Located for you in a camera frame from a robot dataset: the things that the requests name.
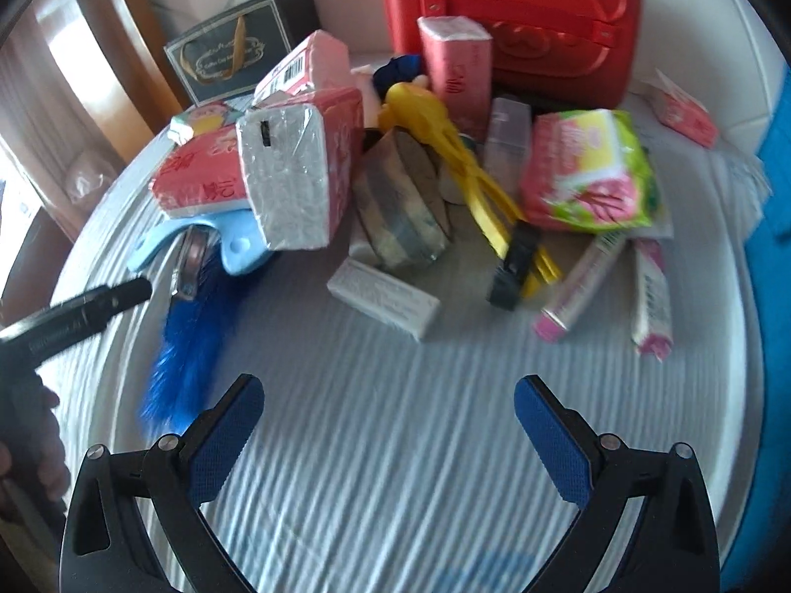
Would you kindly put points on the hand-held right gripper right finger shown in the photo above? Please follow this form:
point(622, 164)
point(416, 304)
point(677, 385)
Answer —
point(553, 438)

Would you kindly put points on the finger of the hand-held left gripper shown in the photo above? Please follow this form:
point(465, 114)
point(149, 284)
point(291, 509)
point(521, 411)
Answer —
point(117, 298)

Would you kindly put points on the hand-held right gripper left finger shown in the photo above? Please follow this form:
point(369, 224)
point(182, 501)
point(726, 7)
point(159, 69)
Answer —
point(225, 438)

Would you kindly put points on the person's left hand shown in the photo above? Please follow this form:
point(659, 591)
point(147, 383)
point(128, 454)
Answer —
point(40, 445)

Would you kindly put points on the blue fluffy tail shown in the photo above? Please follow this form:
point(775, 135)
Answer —
point(185, 346)

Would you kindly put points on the pink tissue pack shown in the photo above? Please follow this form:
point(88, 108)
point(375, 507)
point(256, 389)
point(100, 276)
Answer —
point(303, 65)
point(457, 74)
point(290, 173)
point(198, 176)

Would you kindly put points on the pink white tube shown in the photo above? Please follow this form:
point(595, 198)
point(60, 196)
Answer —
point(652, 302)

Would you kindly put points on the black clip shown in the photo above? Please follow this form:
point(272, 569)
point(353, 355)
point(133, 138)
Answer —
point(513, 272)

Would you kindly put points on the small green pink packet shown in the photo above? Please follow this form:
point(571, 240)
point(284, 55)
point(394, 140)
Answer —
point(204, 120)

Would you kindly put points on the small white box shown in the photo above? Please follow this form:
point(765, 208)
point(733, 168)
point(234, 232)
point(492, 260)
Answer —
point(383, 299)

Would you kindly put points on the green pink floral packet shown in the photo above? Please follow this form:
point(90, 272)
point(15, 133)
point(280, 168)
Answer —
point(587, 167)

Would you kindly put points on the grey tape roll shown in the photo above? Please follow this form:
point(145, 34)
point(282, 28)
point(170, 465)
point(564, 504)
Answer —
point(395, 204)

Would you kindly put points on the dark gift box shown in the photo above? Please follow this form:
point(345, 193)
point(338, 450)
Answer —
point(241, 43)

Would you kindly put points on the clear plastic box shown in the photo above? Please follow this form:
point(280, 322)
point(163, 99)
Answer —
point(508, 136)

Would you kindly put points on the yellow plastic toy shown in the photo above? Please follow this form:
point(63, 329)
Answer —
point(426, 117)

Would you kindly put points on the small pink box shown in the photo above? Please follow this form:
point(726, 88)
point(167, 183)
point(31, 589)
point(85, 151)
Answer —
point(683, 111)

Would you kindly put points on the dark blue cloth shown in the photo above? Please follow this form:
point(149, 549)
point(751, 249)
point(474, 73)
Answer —
point(395, 71)

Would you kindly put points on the red toy case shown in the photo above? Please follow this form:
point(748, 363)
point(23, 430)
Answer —
point(525, 0)

